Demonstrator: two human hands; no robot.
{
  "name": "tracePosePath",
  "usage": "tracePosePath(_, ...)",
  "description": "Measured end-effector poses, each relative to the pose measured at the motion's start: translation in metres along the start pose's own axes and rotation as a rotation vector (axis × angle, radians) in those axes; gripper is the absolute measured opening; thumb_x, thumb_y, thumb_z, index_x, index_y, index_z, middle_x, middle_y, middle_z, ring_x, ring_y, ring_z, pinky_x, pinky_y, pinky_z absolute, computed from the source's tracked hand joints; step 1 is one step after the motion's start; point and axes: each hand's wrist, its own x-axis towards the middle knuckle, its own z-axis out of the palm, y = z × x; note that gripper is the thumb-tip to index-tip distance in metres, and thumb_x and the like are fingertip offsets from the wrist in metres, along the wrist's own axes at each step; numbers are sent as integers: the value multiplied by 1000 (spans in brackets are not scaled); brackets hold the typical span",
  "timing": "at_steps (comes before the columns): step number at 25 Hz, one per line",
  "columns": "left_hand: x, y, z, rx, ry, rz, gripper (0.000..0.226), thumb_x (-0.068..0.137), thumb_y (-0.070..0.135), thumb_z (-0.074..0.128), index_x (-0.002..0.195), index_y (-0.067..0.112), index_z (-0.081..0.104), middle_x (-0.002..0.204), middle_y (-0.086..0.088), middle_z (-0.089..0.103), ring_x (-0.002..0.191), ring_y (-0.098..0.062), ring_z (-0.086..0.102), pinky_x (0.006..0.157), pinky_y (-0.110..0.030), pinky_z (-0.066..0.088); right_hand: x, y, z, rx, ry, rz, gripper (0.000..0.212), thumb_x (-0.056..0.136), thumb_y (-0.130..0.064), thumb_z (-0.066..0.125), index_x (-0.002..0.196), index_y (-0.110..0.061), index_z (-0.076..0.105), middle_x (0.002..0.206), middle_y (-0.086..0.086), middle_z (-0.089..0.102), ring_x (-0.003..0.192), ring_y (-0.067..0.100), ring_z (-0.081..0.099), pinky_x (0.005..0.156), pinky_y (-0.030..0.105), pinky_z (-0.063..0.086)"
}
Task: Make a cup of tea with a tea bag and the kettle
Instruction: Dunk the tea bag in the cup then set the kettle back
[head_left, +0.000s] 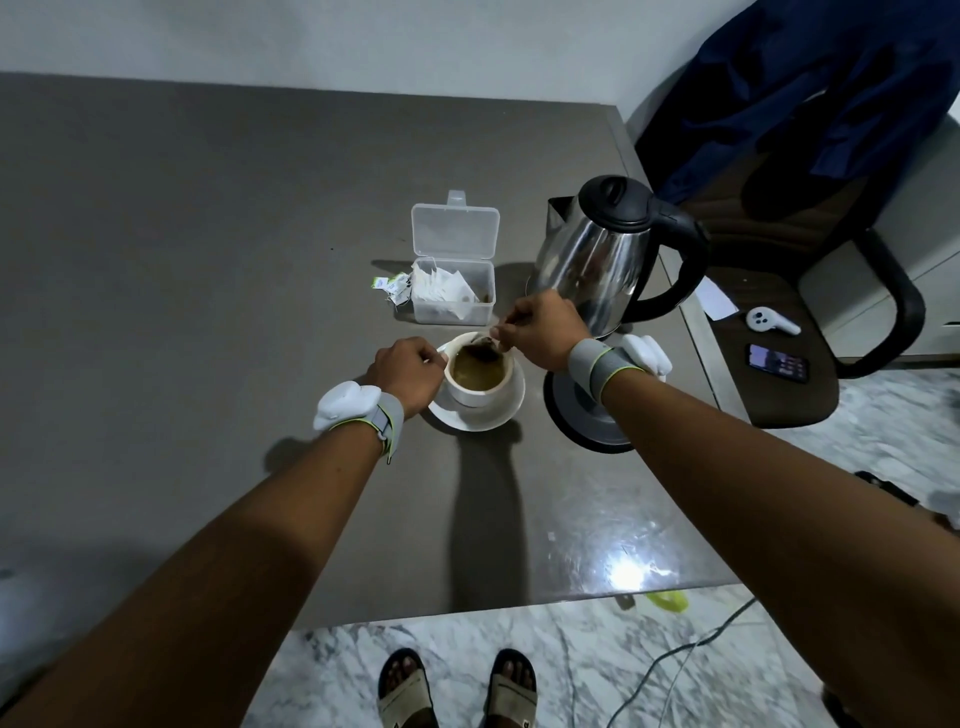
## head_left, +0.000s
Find person's left hand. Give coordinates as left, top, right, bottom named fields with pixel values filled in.
left=365, top=336, right=449, bottom=420

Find person's right hand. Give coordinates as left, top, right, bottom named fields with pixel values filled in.
left=489, top=289, right=594, bottom=374

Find wet tea bag with string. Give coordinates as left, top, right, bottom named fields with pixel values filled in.
left=468, top=324, right=505, bottom=366

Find white ceramic cup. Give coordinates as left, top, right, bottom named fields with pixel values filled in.
left=442, top=332, right=517, bottom=410

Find person's left forearm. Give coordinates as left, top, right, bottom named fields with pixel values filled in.
left=0, top=420, right=387, bottom=728

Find person's right forearm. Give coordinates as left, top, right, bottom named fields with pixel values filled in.
left=600, top=367, right=960, bottom=728

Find white saucer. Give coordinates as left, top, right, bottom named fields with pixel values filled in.
left=427, top=341, right=526, bottom=434

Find bunch of white tea bags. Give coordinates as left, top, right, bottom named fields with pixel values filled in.
left=414, top=258, right=481, bottom=305

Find tea bag paper tags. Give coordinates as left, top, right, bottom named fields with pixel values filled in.
left=372, top=273, right=414, bottom=307

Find white grey left wrist tracker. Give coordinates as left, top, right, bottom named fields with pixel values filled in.
left=313, top=381, right=406, bottom=465

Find white grey wrist tracker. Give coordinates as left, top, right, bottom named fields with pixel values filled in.
left=313, top=381, right=406, bottom=465
left=567, top=333, right=674, bottom=406

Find white grey right wrist tracker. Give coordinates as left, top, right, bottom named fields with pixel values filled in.
left=567, top=333, right=674, bottom=406

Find clear plastic box with lid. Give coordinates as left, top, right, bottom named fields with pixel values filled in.
left=410, top=189, right=501, bottom=327

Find round kettle base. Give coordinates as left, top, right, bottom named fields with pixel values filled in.
left=543, top=367, right=639, bottom=455

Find white paper slip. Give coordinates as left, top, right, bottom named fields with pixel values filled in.
left=693, top=276, right=741, bottom=322

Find white earbuds case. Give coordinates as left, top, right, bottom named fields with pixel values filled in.
left=745, top=306, right=802, bottom=336

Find black smartphone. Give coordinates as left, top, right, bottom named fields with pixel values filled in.
left=746, top=343, right=811, bottom=385

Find brown office chair black armrest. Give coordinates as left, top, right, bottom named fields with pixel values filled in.
left=637, top=112, right=927, bottom=430

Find person's left sandal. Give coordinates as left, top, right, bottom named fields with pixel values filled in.
left=377, top=648, right=440, bottom=728

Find person's sandal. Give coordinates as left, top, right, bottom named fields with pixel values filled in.
left=377, top=648, right=440, bottom=728
left=480, top=648, right=539, bottom=728

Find person's right sandal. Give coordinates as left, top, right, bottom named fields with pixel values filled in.
left=480, top=648, right=539, bottom=728

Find dark blue jacket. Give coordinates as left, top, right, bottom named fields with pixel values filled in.
left=637, top=0, right=960, bottom=207

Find small black object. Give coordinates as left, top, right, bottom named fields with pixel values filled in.
left=855, top=470, right=920, bottom=507

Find white cabinet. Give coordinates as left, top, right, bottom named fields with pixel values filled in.
left=798, top=112, right=960, bottom=361

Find steel electric kettle black handle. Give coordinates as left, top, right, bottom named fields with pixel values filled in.
left=525, top=174, right=711, bottom=340

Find black cable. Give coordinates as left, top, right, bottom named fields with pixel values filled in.
left=606, top=596, right=759, bottom=728

